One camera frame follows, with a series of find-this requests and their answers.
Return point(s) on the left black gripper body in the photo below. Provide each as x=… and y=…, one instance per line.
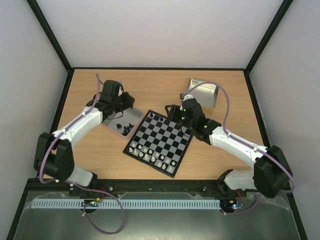
x=120, y=106

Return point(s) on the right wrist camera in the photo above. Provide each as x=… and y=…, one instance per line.
x=184, y=96

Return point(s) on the black silver chess board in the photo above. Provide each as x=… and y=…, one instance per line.
x=170, y=141

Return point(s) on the black frame rail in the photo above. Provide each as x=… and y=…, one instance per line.
x=116, y=187

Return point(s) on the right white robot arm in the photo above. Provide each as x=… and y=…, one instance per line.
x=269, y=173

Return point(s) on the pile of black chess pieces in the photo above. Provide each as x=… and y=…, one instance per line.
x=124, y=129

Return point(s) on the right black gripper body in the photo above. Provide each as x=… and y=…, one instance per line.
x=173, y=113

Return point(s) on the silver tin with pieces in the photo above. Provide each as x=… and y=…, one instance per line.
x=130, y=115

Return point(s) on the empty gold silver tin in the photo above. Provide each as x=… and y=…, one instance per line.
x=205, y=94

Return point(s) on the light blue cable duct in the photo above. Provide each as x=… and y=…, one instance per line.
x=128, y=204

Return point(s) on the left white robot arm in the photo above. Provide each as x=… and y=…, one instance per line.
x=54, y=158

